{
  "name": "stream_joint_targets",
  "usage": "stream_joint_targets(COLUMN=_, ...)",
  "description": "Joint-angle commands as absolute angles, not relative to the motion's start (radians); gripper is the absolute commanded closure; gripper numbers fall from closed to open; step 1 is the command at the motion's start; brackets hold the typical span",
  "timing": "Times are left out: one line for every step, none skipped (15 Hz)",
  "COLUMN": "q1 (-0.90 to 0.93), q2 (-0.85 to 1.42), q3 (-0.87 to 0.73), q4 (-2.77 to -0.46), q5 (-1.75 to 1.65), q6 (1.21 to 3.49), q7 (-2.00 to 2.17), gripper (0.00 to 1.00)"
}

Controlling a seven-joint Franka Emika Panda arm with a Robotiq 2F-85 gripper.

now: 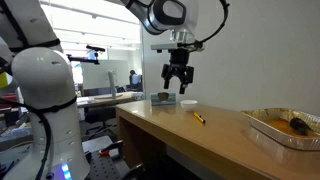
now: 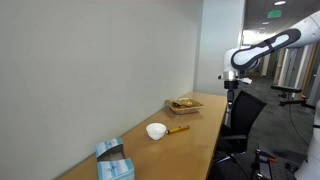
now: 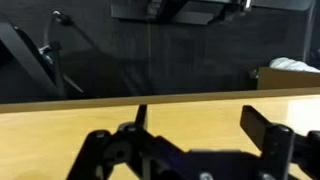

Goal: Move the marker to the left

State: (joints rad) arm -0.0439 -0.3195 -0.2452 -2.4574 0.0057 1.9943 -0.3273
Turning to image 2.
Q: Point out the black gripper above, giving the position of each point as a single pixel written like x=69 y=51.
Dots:
x=230 y=86

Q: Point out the yellow marker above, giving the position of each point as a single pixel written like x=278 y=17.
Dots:
x=178 y=129

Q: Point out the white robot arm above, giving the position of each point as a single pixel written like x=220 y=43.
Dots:
x=300 y=34

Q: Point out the aluminium foil tray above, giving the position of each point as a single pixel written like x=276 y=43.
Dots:
x=195 y=106

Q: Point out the dark object in tray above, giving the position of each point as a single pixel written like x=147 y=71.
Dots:
x=177 y=104

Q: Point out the black clamp with red tip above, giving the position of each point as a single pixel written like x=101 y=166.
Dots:
x=260 y=167

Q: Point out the black office chair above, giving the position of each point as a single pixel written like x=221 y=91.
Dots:
x=233 y=139

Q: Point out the green exit sign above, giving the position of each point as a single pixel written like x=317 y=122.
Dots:
x=274 y=14

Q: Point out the white bowl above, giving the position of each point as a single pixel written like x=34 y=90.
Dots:
x=156 y=130

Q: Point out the blue tissue box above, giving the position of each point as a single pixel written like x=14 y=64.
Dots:
x=111 y=161

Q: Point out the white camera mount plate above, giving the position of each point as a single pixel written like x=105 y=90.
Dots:
x=246 y=80

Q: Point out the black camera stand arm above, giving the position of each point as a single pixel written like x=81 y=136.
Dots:
x=286 y=95

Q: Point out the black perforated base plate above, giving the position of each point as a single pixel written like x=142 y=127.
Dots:
x=283 y=169

